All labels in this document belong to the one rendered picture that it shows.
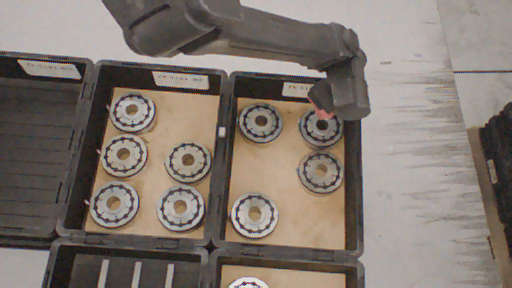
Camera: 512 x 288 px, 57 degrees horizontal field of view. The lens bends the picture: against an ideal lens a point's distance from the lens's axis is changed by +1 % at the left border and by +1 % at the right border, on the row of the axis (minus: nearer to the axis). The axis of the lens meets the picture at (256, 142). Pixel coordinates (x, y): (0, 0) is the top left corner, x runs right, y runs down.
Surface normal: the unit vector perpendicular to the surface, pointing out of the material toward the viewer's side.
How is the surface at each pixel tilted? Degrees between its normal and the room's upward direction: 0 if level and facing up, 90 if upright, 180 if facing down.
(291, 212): 0
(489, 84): 0
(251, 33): 51
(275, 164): 0
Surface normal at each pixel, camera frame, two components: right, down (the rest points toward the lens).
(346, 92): -0.60, -0.22
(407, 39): 0.04, -0.39
